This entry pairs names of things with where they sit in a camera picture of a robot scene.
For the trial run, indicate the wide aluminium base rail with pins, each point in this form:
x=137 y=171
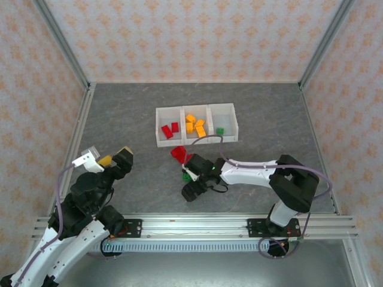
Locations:
x=194 y=227

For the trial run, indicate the large red lego brick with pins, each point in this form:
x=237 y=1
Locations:
x=178 y=152

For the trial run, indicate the aluminium frame rail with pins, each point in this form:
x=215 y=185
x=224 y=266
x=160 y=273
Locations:
x=194 y=81
x=71 y=149
x=319 y=149

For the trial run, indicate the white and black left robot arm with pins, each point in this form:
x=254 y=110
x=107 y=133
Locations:
x=83 y=245

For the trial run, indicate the aluminium upright post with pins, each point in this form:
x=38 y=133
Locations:
x=327 y=45
x=356 y=263
x=60 y=43

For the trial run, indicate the small green lego brick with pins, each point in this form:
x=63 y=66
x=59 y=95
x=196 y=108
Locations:
x=220 y=131

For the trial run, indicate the long green lego brick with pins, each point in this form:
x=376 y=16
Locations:
x=186 y=177

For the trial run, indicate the black mounting plate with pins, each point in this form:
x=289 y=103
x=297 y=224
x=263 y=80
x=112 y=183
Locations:
x=255 y=228
x=133 y=228

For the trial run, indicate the narrow red lego brick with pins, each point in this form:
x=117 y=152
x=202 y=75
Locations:
x=166 y=132

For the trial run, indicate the small green circuit board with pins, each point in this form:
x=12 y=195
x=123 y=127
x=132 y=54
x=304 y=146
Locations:
x=295 y=239

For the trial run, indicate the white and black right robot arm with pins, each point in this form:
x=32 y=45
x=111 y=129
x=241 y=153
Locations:
x=248 y=176

